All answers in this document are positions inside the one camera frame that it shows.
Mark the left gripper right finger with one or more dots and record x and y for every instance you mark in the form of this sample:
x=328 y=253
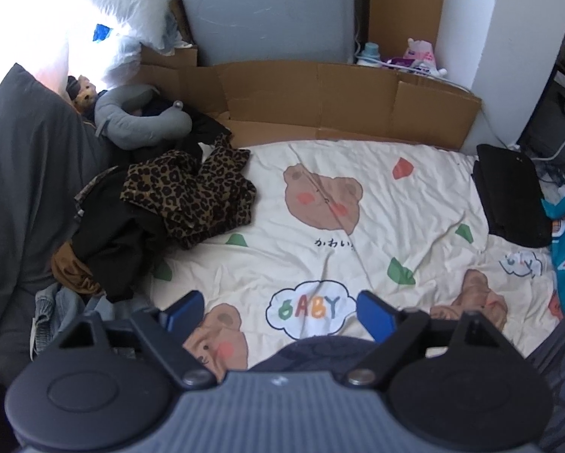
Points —
x=400 y=336

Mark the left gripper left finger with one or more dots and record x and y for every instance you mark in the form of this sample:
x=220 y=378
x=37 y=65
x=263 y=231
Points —
x=162 y=335

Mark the leopard print skirt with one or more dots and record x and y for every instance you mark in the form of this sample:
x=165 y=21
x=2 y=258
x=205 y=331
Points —
x=196 y=200

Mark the black clothes pile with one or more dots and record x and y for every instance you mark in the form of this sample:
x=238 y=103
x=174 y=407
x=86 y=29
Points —
x=120 y=243

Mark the blue denim jeans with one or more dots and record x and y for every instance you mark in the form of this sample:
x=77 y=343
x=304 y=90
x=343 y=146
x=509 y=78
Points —
x=57 y=306

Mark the mustard brown garment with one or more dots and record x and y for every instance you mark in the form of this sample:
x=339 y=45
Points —
x=68 y=269

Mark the cream bear print bedsheet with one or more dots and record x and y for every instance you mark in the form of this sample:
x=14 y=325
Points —
x=335 y=218

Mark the folded black garment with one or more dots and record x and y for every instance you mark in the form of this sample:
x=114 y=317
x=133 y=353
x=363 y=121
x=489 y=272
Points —
x=511 y=196

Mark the grey neck pillow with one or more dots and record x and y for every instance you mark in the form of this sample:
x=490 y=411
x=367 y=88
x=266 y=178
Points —
x=115 y=119

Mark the dark grey pillow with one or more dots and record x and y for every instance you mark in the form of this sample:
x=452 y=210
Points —
x=47 y=155

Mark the brown cardboard sheet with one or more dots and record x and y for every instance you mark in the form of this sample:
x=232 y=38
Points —
x=264 y=102

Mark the small plush toy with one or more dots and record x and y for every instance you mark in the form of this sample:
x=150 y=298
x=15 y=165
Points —
x=82 y=93

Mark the pink toiletry package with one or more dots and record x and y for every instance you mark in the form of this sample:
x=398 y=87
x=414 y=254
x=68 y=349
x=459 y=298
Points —
x=419 y=57

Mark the light blue bottle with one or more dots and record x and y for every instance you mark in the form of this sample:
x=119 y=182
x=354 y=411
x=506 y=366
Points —
x=369 y=55

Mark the tall cardboard box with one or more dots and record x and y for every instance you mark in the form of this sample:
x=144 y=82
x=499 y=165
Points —
x=393 y=22

